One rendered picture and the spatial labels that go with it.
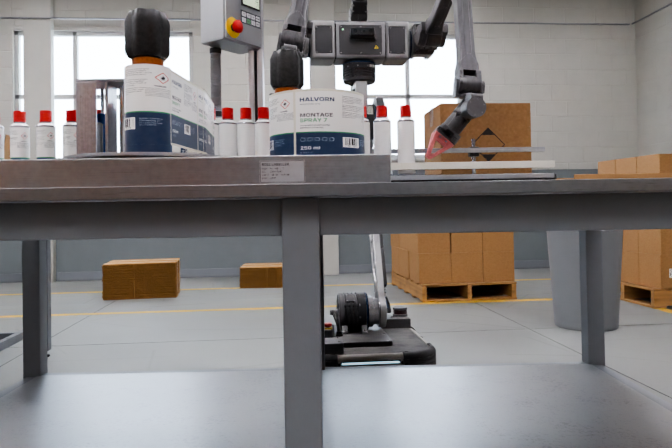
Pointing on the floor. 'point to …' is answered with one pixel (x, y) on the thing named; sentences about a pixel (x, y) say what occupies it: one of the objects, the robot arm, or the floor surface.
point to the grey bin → (569, 299)
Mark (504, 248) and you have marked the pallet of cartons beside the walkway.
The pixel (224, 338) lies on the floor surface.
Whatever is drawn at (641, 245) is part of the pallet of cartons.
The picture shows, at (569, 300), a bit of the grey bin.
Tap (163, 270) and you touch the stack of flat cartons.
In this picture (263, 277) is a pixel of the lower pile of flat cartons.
